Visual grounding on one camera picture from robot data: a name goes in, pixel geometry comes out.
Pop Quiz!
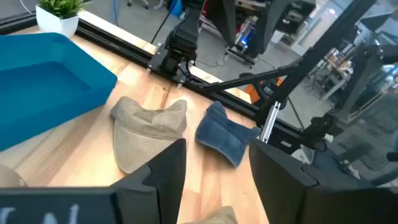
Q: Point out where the blue corduroy cap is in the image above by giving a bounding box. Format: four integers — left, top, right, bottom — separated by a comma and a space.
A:
195, 100, 262, 168

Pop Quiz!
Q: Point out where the green plant in white pot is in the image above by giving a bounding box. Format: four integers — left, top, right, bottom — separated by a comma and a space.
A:
35, 0, 91, 39

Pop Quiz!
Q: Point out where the blue plastic bin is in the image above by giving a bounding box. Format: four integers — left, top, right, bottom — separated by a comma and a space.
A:
0, 32, 118, 152

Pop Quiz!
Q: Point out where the beige cap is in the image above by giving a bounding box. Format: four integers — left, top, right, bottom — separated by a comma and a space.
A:
109, 96, 188, 174
0, 164, 28, 187
182, 205, 239, 224

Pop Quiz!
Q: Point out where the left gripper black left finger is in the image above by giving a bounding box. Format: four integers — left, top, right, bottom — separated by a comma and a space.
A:
111, 138, 188, 224

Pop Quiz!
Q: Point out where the cart with blue light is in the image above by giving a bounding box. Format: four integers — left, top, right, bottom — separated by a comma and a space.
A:
223, 15, 270, 68

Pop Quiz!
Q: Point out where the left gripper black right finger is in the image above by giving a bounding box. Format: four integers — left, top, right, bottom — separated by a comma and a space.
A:
248, 138, 376, 224

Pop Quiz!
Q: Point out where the black cable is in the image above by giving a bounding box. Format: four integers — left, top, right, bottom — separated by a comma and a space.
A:
150, 0, 178, 44

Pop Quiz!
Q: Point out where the silver aluminium bracket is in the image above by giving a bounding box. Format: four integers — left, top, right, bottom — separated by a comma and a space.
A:
259, 101, 282, 144

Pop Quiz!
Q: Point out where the black diagonal frame strut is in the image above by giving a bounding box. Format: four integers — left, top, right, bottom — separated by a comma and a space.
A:
201, 65, 301, 93

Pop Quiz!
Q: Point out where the orange object on floor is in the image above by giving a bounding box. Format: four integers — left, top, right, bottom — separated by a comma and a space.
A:
244, 77, 284, 105

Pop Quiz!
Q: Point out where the black frame rail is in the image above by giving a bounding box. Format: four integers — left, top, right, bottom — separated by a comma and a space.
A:
0, 12, 315, 150

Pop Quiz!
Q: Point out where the black frame post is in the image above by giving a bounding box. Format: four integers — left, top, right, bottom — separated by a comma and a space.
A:
254, 0, 379, 125

